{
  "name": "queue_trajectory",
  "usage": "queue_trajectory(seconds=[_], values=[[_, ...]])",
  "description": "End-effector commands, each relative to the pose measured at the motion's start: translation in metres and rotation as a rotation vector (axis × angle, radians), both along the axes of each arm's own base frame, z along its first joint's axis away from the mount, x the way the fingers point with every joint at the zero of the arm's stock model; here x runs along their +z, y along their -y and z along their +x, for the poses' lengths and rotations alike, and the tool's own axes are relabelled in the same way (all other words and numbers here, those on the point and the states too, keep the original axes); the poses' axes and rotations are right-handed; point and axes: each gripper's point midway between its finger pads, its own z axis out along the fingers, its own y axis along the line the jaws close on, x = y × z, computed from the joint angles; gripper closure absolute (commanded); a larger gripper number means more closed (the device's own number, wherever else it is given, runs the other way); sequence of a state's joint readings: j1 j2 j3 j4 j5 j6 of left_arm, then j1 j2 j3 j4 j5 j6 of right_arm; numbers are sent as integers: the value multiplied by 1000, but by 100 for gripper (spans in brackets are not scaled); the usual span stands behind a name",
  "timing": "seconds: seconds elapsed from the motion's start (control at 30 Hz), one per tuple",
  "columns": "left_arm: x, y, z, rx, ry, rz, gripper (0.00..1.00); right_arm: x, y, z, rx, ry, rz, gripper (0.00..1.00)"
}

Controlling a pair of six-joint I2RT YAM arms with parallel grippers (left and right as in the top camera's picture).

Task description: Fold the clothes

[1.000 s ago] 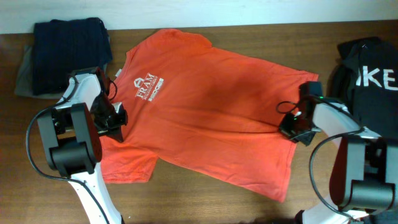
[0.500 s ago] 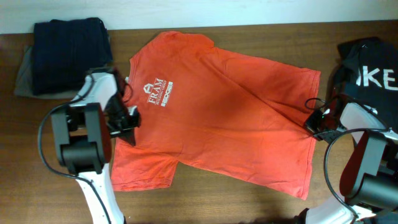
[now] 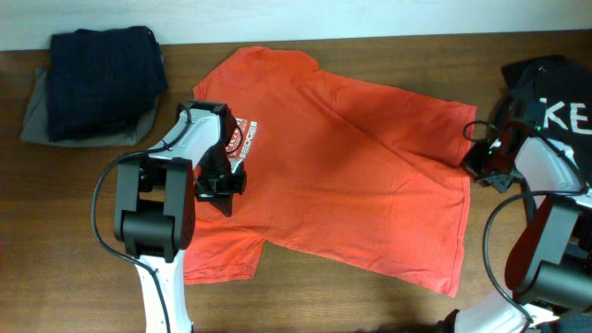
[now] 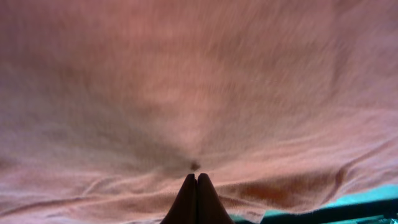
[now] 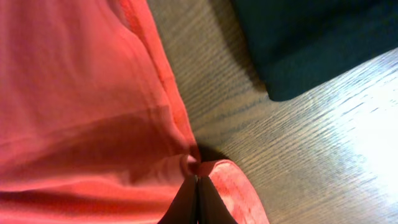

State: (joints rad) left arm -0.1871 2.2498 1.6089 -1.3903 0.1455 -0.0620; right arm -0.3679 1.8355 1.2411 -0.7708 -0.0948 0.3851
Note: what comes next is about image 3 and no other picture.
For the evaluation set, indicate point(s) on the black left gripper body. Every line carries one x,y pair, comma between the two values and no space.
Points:
217,175

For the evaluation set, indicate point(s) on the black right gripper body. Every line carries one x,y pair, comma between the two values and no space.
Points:
489,167

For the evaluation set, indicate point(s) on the red printed t-shirt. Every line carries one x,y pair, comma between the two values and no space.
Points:
357,172

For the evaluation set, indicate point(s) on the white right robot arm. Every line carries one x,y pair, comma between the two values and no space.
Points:
548,271

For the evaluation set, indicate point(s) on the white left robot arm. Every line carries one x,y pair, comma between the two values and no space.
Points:
155,204

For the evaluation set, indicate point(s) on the black printed t-shirt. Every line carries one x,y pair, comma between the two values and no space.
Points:
552,93

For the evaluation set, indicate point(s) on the folded navy blue garment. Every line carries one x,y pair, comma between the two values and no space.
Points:
102,82

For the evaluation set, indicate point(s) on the folded grey garment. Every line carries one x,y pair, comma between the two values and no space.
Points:
35,123

